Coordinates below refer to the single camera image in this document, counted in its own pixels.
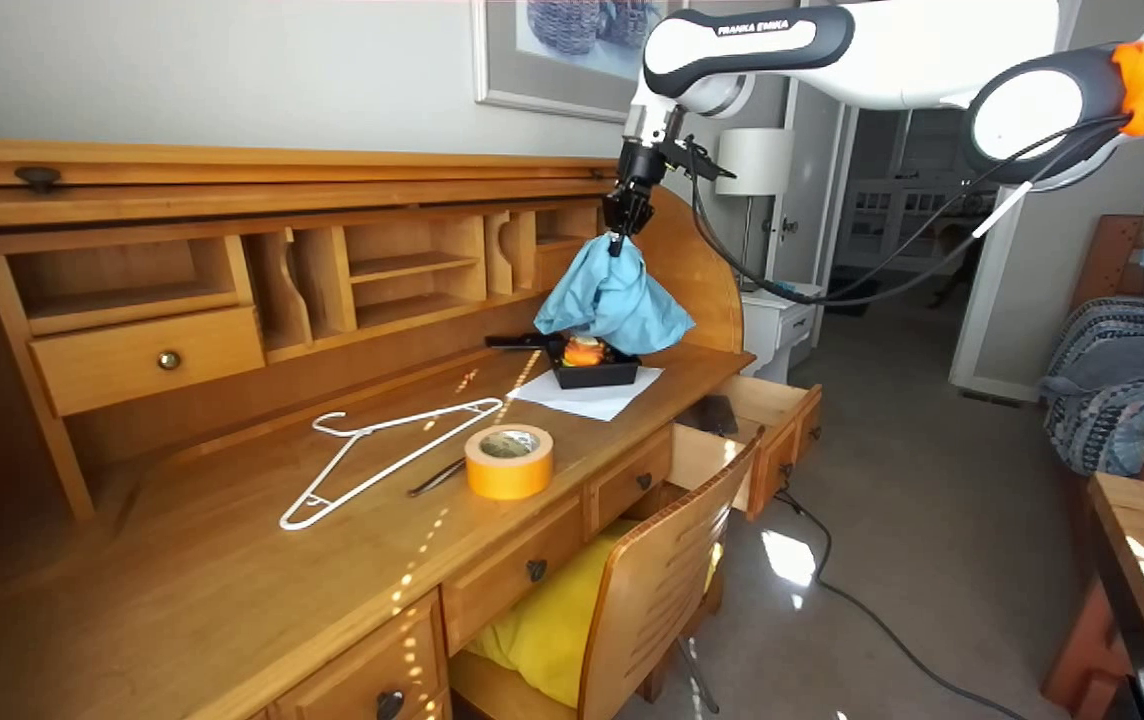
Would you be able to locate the wooden side table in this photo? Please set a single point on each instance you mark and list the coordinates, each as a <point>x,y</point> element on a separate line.
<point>1094,660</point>

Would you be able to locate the orange tape roll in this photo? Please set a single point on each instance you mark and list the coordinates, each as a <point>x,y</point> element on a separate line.
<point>509,462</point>

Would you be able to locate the white nightstand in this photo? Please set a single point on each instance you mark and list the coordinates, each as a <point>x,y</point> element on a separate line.
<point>775,333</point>

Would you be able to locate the wooden roll-top desk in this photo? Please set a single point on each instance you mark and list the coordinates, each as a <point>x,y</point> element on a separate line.
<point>170,331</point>

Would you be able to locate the black tray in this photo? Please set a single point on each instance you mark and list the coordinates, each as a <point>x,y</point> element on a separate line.
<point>609,370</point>

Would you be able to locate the framed wall picture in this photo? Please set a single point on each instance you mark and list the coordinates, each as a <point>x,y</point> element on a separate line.
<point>560,58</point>

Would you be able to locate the yellow seat cushion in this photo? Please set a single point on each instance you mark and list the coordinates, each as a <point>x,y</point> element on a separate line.
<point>543,641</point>

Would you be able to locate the black pen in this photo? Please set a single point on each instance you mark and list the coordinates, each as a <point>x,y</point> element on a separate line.
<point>438,478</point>

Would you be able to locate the white paper sheet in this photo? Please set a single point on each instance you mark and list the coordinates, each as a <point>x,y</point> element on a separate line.
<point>585,401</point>

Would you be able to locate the open wooden side drawer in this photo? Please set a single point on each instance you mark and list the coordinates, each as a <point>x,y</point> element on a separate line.
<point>771,420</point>

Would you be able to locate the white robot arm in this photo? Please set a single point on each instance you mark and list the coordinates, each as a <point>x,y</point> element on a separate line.
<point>1034,113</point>

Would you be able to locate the patterned blanket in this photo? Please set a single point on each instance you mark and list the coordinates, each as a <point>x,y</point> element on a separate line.
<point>1094,391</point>

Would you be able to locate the orange toy on tray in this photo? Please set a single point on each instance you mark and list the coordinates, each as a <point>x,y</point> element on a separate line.
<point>582,355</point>

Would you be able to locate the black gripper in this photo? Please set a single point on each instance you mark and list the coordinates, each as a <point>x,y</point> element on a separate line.
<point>642,171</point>

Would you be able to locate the light blue cloth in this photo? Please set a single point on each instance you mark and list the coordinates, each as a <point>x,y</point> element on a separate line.
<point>613,298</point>

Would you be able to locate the wooden chair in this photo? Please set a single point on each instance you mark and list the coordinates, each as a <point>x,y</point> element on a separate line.
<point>651,598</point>

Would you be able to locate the white wire hanger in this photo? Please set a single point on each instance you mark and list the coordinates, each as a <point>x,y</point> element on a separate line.
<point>379,450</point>

